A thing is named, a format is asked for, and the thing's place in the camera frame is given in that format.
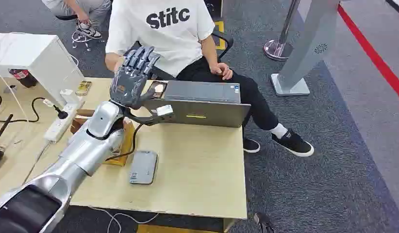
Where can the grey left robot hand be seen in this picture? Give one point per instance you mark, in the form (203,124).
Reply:
(128,83)

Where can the white cabinet box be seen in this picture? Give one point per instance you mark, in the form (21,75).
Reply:
(35,61)

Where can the grey laptop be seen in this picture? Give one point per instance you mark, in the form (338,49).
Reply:
(202,106)

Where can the phone with yellow case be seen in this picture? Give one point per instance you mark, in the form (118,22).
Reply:
(83,87)

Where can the seated person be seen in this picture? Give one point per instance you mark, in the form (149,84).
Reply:
(173,41)

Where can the chrome stanchion pole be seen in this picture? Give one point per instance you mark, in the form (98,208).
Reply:
(281,41)

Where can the black stool with metal base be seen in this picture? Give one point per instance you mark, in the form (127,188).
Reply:
(78,38)

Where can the red and black bottle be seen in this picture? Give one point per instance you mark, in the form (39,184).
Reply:
(22,77)

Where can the person's left hand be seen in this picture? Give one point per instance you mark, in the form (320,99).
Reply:
(222,70)

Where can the black antenna device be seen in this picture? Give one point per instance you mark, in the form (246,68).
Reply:
(0,141)

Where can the person on stool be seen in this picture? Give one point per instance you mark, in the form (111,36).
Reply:
(87,13)

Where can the grey kiosk stand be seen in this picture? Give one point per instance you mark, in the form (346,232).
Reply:
(302,54)

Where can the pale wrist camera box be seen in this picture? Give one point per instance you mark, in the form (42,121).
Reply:
(164,110)

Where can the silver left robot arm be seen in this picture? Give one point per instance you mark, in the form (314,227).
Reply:
(90,141)

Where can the white power strip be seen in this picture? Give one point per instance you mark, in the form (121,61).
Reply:
(61,123)

